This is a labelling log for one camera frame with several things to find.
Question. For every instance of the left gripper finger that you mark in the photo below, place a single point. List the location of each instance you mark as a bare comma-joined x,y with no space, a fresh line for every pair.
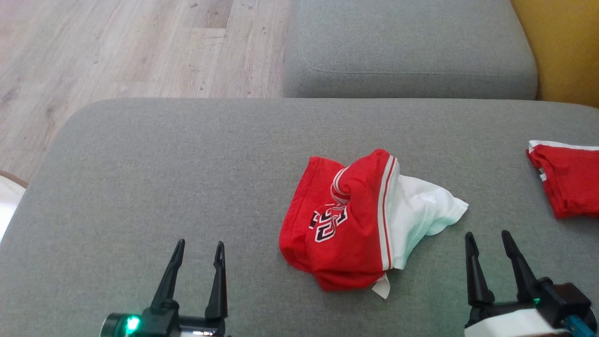
169,276
218,285

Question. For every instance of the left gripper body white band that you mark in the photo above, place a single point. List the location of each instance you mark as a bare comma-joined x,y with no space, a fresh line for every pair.
164,323

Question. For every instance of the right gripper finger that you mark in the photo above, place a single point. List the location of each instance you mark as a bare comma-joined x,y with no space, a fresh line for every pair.
477,276
522,271

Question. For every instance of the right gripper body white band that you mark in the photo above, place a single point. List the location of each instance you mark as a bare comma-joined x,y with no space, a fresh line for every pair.
505,323

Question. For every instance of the red and white jersey shirt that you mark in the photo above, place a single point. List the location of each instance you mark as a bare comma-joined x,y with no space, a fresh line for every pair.
346,224

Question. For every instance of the red garment with white trim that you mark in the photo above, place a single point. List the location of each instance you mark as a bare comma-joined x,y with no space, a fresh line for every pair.
571,182

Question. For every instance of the grey sofa seat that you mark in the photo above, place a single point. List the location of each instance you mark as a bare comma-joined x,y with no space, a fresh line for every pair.
164,178

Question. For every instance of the grey sofa cushion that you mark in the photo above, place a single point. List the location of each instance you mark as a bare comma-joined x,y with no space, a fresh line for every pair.
402,42

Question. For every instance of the left wrist camera green light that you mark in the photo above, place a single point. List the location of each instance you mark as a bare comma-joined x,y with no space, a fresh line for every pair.
121,325

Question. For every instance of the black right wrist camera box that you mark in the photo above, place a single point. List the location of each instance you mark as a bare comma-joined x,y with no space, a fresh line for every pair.
566,299

